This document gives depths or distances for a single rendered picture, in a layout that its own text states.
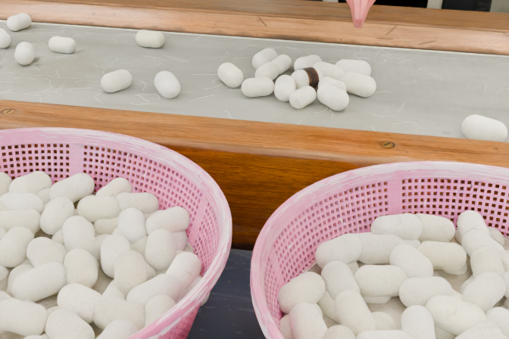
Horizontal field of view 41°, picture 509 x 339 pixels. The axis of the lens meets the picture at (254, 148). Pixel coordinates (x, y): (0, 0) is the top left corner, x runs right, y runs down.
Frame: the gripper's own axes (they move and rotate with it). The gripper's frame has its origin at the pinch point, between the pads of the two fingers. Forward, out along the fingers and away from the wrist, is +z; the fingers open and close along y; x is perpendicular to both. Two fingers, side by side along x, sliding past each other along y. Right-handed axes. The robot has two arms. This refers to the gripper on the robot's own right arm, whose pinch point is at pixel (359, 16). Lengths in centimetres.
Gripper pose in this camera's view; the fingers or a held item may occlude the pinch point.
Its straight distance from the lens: 63.5
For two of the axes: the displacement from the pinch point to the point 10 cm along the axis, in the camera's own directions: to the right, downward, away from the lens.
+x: 0.8, 4.2, 9.0
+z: -1.4, 9.0, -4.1
